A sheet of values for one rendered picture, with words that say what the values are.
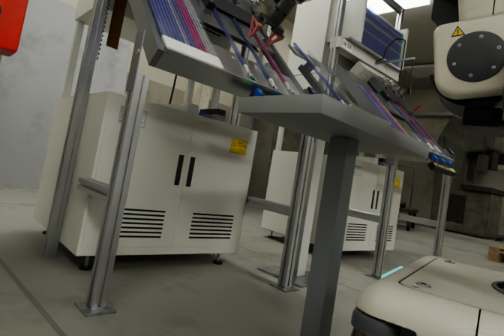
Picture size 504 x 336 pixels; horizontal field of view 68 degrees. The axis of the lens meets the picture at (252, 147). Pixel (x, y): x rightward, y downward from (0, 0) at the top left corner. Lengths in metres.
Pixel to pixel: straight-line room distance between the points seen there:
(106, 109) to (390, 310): 1.05
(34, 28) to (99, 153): 2.65
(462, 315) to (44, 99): 3.51
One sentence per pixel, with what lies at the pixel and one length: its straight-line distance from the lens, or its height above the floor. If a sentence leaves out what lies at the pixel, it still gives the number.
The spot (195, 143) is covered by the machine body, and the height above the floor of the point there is 0.50.
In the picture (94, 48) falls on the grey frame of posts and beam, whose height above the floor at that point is 0.79.
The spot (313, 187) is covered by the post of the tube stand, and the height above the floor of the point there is 0.41.
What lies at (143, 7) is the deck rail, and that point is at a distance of 1.28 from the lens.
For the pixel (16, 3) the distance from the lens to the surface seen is 1.14.
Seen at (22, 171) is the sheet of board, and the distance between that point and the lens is 3.63.
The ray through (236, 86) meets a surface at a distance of 1.26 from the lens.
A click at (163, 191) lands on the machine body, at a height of 0.30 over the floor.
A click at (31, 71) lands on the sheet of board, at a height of 0.97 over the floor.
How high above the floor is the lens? 0.42
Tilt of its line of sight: 4 degrees up
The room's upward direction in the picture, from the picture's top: 10 degrees clockwise
